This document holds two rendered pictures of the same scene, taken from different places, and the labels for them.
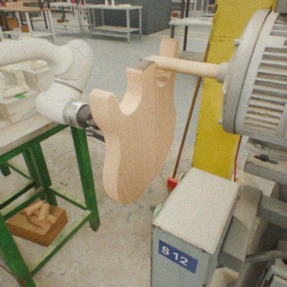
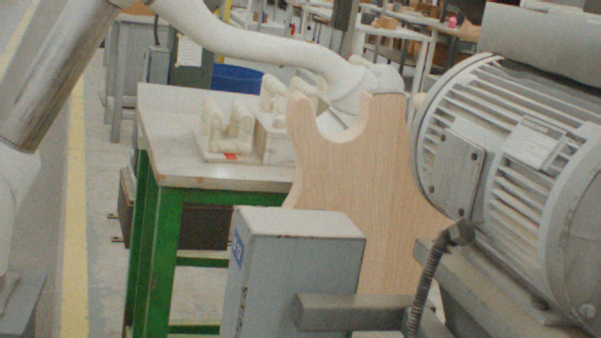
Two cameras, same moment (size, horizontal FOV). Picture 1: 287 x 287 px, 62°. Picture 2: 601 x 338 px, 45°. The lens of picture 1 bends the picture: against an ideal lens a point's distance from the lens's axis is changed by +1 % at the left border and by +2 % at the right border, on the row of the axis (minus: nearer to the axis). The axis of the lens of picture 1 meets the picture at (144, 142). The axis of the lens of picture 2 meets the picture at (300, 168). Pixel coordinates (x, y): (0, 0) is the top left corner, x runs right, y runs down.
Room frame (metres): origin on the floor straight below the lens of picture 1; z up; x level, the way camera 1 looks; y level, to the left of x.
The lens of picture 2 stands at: (-0.44, -0.67, 1.46)
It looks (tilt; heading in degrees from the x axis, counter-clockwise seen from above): 16 degrees down; 40
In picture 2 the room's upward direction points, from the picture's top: 9 degrees clockwise
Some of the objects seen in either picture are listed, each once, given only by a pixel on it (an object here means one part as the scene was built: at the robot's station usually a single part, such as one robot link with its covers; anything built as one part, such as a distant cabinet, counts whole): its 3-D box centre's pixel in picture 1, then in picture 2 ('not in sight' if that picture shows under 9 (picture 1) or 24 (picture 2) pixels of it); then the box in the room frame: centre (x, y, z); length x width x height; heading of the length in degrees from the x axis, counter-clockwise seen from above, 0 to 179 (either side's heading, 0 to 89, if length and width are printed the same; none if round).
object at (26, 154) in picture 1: (27, 152); not in sight; (1.34, 0.81, 0.45); 0.05 x 0.05 x 0.90; 59
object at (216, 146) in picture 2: not in sight; (230, 147); (0.83, 0.63, 0.96); 0.11 x 0.03 x 0.03; 149
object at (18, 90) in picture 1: (15, 91); (294, 122); (0.96, 0.54, 1.04); 0.11 x 0.03 x 0.03; 149
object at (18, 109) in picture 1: (8, 100); (282, 137); (1.01, 0.62, 0.98); 0.27 x 0.16 x 0.09; 59
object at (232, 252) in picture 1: (242, 222); (364, 312); (0.31, -0.19, 1.02); 0.19 x 0.04 x 0.04; 149
